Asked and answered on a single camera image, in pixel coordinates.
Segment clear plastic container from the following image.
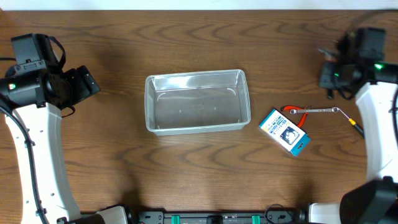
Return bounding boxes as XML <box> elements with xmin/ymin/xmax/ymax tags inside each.
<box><xmin>144</xmin><ymin>69</ymin><xmax>251</xmax><ymax>136</ymax></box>

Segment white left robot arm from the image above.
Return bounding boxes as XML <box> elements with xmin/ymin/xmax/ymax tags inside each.
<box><xmin>1</xmin><ymin>34</ymin><xmax>131</xmax><ymax>224</ymax></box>

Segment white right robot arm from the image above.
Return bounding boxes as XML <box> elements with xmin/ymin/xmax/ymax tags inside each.
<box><xmin>307</xmin><ymin>27</ymin><xmax>397</xmax><ymax>223</ymax></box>

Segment yellow black screwdriver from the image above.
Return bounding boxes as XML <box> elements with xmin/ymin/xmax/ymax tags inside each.
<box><xmin>338</xmin><ymin>108</ymin><xmax>365</xmax><ymax>139</ymax></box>

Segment white blue product box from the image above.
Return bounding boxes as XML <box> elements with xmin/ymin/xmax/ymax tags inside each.
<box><xmin>259</xmin><ymin>109</ymin><xmax>311</xmax><ymax>157</ymax></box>

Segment silver ring wrench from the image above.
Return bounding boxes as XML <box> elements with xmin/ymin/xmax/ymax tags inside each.
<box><xmin>293</xmin><ymin>107</ymin><xmax>339</xmax><ymax>114</ymax></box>

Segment red handled pliers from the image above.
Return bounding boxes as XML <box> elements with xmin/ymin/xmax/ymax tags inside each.
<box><xmin>280</xmin><ymin>105</ymin><xmax>308</xmax><ymax>128</ymax></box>

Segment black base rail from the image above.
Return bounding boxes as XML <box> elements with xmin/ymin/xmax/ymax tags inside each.
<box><xmin>58</xmin><ymin>203</ymin><xmax>312</xmax><ymax>224</ymax></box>

